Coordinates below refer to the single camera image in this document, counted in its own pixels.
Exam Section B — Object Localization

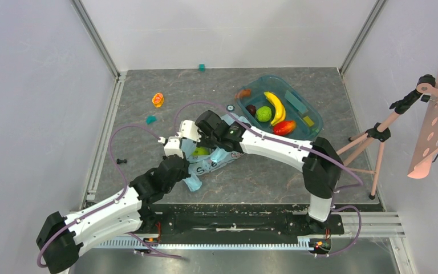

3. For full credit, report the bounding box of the white cable tray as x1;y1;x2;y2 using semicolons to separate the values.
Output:
96;236;327;253

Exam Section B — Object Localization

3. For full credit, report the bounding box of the teal rectangular block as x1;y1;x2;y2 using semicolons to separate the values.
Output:
285;91;308;115

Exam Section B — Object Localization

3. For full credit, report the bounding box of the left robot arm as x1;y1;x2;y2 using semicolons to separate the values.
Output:
36;155;190;273

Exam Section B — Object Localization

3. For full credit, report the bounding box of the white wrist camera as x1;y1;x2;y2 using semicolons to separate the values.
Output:
176;120;201;143
158;136;185;159

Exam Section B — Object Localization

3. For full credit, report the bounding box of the teal plastic bin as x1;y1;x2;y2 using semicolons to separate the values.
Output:
236;75;323;140

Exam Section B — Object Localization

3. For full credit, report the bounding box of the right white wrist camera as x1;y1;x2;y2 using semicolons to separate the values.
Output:
176;120;201;143

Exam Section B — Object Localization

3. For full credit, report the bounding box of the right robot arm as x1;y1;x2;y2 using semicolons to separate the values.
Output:
190;110;343;233

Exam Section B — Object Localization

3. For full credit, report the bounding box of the yellow fake banana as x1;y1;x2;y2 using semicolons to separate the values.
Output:
263;91;286;126

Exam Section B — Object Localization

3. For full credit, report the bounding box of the pink music stand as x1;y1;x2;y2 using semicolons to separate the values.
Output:
336;70;438;200

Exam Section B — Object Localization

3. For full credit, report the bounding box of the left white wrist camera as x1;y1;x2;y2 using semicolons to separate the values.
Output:
158;136;185;159

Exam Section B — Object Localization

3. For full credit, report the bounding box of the dark brown fake fruit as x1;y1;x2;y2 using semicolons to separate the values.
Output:
245;104;257;116

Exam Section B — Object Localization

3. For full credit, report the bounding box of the red fake mango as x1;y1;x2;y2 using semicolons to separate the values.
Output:
273;120;297;136

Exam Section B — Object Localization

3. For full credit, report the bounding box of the green fake fruit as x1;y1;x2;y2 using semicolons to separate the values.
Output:
255;106;273;122

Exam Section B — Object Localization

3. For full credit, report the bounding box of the small teal piece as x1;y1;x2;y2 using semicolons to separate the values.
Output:
145;116;157;124

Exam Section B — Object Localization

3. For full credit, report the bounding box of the green fake apple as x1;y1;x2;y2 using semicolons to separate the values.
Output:
191;147;210;157

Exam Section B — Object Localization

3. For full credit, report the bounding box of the orange curved toy piece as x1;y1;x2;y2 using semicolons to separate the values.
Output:
235;88;252;100

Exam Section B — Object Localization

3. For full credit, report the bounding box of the yellow orange toy block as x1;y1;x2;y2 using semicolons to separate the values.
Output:
152;92;165;108

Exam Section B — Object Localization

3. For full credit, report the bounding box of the yellow small block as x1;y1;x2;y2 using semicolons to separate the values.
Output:
302;116;315;127

